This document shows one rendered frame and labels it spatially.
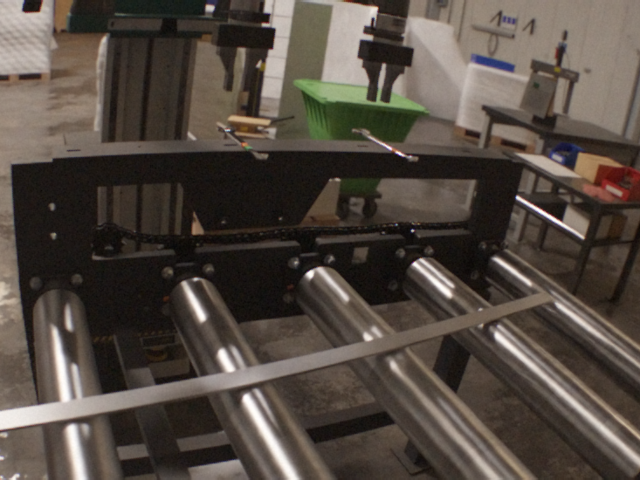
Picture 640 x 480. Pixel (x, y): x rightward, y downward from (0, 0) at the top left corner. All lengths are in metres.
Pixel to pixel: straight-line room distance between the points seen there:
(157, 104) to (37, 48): 7.06
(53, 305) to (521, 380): 0.93
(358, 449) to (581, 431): 1.22
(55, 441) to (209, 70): 3.86
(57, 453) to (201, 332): 0.39
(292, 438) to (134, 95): 1.57
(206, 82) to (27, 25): 5.10
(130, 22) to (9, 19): 7.31
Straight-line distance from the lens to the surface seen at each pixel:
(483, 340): 1.25
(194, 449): 1.60
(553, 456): 2.45
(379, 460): 2.14
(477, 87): 7.90
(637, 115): 11.95
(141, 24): 1.86
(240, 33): 1.23
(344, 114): 3.72
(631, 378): 1.36
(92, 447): 0.81
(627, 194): 3.61
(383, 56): 1.38
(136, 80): 2.13
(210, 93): 4.50
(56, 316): 1.07
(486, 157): 1.55
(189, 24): 1.89
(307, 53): 4.91
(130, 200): 2.26
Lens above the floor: 1.49
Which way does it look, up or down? 25 degrees down
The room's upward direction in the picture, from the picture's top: 9 degrees clockwise
